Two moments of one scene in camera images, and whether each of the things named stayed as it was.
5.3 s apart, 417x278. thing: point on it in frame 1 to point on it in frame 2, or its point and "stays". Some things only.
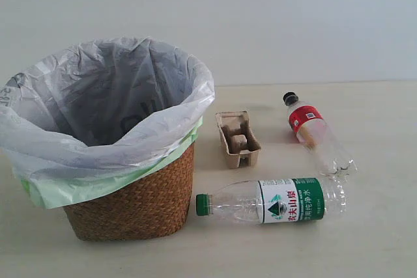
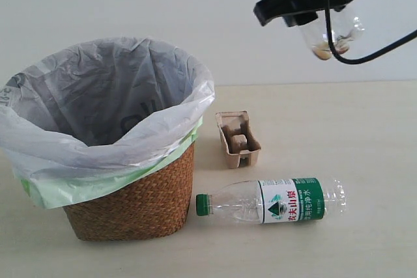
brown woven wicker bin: x=154 y=205 stays
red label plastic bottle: x=313 y=131 to x=344 y=26
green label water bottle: x=265 y=201 stays
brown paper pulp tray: x=240 y=145 stays
